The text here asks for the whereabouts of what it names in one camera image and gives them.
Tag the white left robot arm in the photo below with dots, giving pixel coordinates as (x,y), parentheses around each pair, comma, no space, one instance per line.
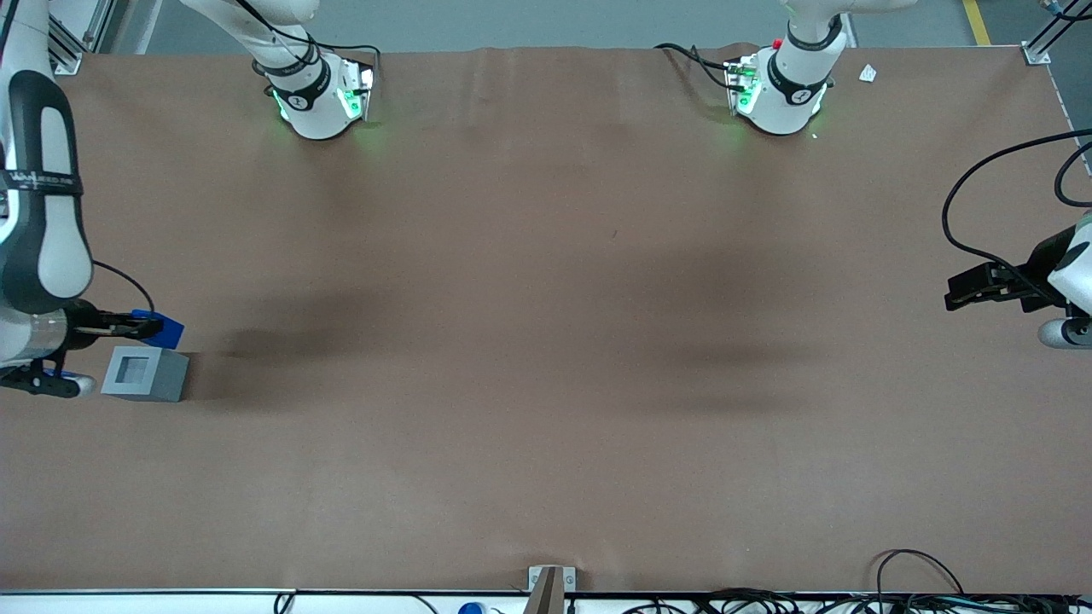
(789,94)

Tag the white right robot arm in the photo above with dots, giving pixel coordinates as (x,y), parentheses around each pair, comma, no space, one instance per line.
(43,230)

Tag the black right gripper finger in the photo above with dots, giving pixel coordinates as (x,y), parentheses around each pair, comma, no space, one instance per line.
(147,327)
(115,321)

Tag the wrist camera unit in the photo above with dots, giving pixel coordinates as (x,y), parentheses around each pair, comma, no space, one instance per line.
(43,382)
(1062,334)

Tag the brown paper table cover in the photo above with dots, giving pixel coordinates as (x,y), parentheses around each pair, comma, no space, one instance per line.
(546,341)

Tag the right wrist camera unit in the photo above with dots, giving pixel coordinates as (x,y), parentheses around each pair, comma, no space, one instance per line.
(43,382)

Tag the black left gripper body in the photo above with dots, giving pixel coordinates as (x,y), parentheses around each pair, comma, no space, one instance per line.
(1035,275)

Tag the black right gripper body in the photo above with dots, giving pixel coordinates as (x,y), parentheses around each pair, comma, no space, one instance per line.
(85,323)

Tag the blue plastic block part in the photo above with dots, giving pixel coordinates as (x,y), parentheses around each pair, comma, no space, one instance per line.
(171,333)

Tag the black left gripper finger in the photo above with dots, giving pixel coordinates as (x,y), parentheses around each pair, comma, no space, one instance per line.
(1019,292)
(968,288)

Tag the aluminium frame post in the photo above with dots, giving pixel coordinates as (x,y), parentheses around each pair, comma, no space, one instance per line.
(1045,38)
(72,47)

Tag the white table edge rail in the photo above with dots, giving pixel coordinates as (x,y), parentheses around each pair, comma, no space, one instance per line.
(171,604)

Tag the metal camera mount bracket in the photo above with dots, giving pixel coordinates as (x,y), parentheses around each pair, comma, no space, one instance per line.
(552,588)

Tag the left wrist camera unit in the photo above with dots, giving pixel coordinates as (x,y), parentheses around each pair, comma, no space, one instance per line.
(1062,334)

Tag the gray square base block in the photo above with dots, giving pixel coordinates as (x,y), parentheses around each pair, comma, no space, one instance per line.
(162,375)

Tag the white paper scrap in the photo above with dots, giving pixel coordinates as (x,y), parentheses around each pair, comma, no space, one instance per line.
(868,73)

